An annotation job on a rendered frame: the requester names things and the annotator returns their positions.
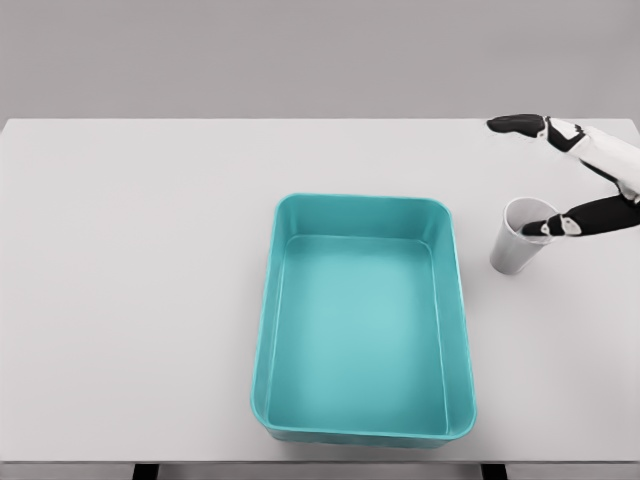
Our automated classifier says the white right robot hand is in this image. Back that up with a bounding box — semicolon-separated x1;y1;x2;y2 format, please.
486;113;640;238

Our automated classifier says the teal rectangular basket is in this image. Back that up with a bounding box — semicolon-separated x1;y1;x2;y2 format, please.
249;193;478;449

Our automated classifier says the white paper cup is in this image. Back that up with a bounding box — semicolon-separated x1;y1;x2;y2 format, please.
489;196;558;276

